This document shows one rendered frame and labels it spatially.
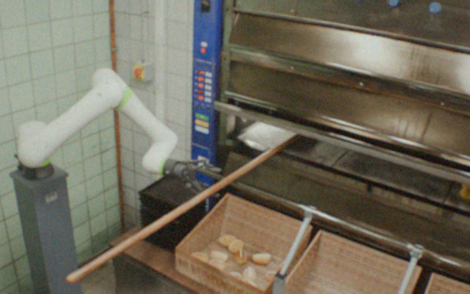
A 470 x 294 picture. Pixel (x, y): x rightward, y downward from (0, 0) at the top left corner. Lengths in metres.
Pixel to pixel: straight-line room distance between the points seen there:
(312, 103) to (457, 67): 0.69
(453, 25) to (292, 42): 0.74
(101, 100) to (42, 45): 0.89
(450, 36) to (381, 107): 0.44
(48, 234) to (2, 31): 1.06
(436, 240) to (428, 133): 0.53
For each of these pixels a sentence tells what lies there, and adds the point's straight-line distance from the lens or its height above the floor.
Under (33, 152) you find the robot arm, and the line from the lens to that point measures 2.03.
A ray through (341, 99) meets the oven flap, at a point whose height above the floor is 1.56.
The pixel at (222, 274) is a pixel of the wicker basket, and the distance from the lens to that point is 2.39.
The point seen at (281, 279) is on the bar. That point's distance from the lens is 2.03.
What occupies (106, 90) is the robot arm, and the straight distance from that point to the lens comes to 1.96.
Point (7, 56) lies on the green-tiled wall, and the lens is 2.66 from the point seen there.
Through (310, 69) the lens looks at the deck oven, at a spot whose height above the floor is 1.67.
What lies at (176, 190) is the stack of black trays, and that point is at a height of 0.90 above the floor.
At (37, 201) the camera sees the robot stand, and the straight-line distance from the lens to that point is 2.26.
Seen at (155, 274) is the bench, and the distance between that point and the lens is 2.68.
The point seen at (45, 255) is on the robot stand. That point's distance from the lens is 2.43.
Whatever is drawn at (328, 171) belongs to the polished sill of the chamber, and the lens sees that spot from 2.40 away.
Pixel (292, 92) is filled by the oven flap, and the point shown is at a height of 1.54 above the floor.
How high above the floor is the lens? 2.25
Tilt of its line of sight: 24 degrees down
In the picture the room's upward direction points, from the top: 3 degrees clockwise
